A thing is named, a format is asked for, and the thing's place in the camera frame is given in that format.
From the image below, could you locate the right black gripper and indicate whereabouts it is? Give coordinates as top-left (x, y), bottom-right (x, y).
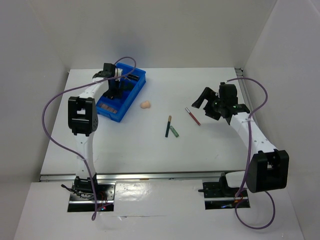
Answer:
top-left (192, 87), bottom-right (225, 121)

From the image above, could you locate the eyeshadow palette clear case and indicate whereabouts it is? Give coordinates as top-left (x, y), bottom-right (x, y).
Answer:
top-left (99, 103), bottom-right (118, 114)

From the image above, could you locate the blue plastic organizer bin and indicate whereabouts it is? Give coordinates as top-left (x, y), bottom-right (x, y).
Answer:
top-left (96, 62), bottom-right (146, 123)

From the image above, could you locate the black gold lipstick tube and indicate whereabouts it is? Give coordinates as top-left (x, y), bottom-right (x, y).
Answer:
top-left (126, 74), bottom-right (140, 82)

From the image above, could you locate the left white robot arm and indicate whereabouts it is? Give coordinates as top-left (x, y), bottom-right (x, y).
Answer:
top-left (67, 63), bottom-right (123, 200)

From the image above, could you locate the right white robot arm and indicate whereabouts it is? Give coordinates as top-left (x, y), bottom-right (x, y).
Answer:
top-left (192, 82), bottom-right (289, 196)

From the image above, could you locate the beige makeup sponge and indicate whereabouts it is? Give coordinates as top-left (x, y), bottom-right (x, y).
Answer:
top-left (140, 100), bottom-right (151, 109)

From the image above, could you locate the red lip gloss tube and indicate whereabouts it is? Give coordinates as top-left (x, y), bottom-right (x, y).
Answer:
top-left (185, 107), bottom-right (201, 126)

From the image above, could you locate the dark green gold mascara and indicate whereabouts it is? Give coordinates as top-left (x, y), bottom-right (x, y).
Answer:
top-left (165, 115), bottom-right (172, 138)

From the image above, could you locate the green transparent lip balm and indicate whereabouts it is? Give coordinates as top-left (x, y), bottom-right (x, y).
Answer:
top-left (169, 125), bottom-right (180, 138)

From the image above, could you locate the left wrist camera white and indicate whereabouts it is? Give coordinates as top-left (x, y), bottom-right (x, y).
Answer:
top-left (114, 68), bottom-right (123, 77)

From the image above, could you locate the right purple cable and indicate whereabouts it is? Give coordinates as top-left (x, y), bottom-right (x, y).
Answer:
top-left (224, 77), bottom-right (276, 230)

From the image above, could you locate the purple cable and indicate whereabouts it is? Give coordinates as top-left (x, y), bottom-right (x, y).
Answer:
top-left (41, 56), bottom-right (138, 221)
top-left (224, 77), bottom-right (276, 230)

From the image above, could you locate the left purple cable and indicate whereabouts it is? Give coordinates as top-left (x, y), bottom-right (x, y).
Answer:
top-left (41, 56), bottom-right (138, 221)

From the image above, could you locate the front aluminium rail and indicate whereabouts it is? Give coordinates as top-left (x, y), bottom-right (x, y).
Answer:
top-left (38, 169), bottom-right (275, 183)

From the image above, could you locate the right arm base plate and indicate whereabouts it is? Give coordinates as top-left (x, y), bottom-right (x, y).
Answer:
top-left (198, 182), bottom-right (251, 210)

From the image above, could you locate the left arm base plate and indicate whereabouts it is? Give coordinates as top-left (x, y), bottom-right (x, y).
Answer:
top-left (67, 183), bottom-right (116, 213)

